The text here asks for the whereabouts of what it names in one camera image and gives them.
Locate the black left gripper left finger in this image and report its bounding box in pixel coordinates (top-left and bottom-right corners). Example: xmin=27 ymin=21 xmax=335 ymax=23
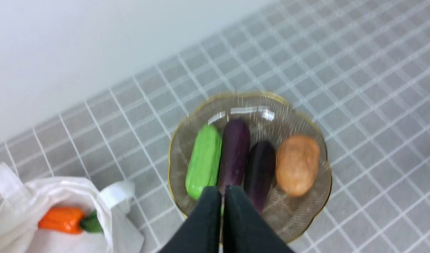
xmin=160 ymin=186 xmax=222 ymax=253

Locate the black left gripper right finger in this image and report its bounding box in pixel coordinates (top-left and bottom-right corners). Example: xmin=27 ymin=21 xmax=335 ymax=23
xmin=223 ymin=186 xmax=294 ymax=253

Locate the white cloth bag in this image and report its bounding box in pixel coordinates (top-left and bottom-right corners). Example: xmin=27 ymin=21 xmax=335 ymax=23
xmin=0 ymin=163 xmax=145 ymax=253

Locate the green cucumber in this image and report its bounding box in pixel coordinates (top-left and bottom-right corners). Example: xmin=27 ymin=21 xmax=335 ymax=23
xmin=185 ymin=124 xmax=222 ymax=200

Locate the dark purple eggplant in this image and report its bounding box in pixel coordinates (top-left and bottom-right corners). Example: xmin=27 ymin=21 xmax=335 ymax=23
xmin=243 ymin=140 xmax=276 ymax=214

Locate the light purple eggplant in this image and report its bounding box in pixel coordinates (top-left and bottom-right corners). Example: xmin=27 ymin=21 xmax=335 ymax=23
xmin=217 ymin=118 xmax=250 ymax=196

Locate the brown potato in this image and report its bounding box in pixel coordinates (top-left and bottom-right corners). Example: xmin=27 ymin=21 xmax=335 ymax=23
xmin=275 ymin=135 xmax=320 ymax=197

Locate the gold-rimmed glass bowl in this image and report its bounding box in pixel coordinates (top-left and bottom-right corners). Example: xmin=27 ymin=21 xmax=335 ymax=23
xmin=168 ymin=92 xmax=332 ymax=244

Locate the orange carrot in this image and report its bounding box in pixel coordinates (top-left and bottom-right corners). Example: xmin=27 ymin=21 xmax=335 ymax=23
xmin=37 ymin=207 xmax=104 ymax=234

